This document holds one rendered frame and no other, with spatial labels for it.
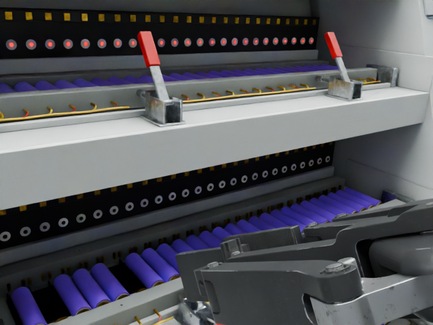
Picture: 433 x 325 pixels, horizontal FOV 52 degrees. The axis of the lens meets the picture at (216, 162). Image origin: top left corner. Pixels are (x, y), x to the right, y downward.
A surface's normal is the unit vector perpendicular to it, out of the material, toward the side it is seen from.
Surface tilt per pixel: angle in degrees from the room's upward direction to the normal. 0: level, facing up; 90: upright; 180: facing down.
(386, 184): 90
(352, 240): 89
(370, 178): 90
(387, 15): 90
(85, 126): 20
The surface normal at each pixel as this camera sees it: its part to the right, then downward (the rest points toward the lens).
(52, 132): 0.04, -0.94
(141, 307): 0.59, 0.30
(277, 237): -0.80, 0.17
